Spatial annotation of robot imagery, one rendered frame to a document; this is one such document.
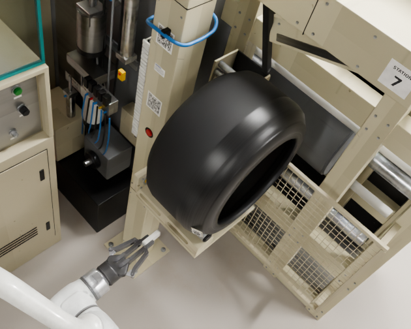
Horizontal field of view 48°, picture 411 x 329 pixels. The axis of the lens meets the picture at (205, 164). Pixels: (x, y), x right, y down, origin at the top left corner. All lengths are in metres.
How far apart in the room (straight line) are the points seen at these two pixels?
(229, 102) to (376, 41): 0.44
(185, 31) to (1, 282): 0.85
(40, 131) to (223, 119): 0.89
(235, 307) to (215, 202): 1.34
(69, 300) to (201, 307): 1.26
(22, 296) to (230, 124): 0.73
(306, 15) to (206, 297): 1.71
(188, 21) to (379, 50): 0.54
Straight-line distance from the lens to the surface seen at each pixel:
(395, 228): 2.02
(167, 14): 1.45
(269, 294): 2.77
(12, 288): 1.27
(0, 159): 1.93
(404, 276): 3.24
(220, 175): 1.35
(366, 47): 1.37
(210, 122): 1.38
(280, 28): 1.69
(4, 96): 1.77
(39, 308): 1.29
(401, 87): 1.37
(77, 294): 1.49
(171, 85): 1.56
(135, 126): 1.89
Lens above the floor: 2.41
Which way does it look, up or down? 51 degrees down
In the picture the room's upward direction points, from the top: 19 degrees clockwise
